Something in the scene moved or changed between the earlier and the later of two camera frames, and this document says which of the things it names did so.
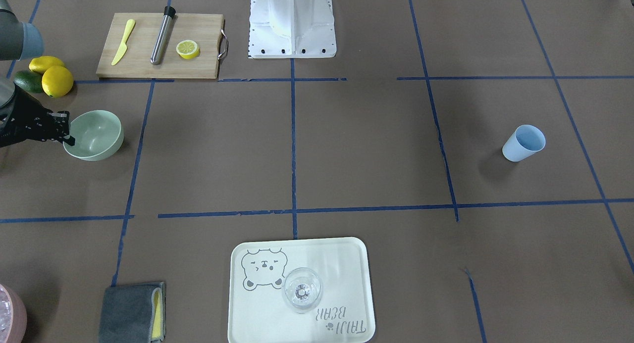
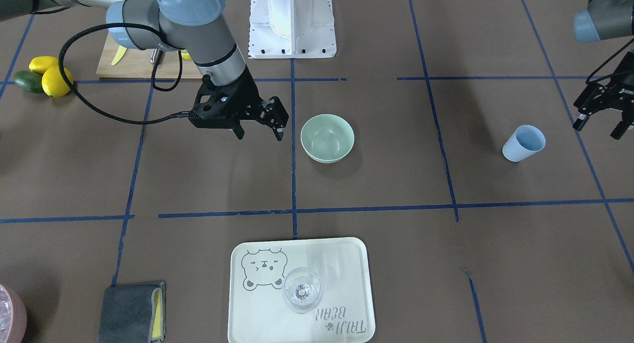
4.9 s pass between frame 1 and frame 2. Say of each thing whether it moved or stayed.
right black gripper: moved
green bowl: moved
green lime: stayed
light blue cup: stayed
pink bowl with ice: stayed
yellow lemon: stayed
